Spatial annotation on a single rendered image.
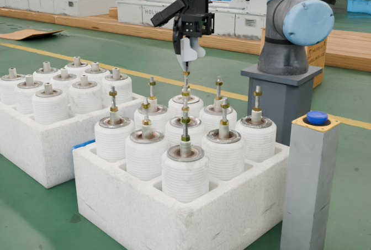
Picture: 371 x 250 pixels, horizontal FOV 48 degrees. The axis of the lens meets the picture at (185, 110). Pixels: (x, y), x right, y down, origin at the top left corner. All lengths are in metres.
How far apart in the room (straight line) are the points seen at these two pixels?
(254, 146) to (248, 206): 0.14
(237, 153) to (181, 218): 0.20
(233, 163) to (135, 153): 0.21
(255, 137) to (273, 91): 0.30
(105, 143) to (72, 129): 0.27
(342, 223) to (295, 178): 0.28
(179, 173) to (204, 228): 0.12
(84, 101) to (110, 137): 0.33
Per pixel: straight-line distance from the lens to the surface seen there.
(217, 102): 1.05
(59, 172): 1.26
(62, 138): 1.23
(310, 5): 1.07
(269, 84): 1.24
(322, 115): 0.85
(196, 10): 1.05
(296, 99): 1.24
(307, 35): 1.09
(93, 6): 4.28
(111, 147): 0.97
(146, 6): 3.53
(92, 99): 1.28
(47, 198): 1.22
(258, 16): 2.92
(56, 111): 1.23
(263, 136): 0.96
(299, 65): 1.24
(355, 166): 1.43
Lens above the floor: 0.62
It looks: 20 degrees down
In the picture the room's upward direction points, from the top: straight up
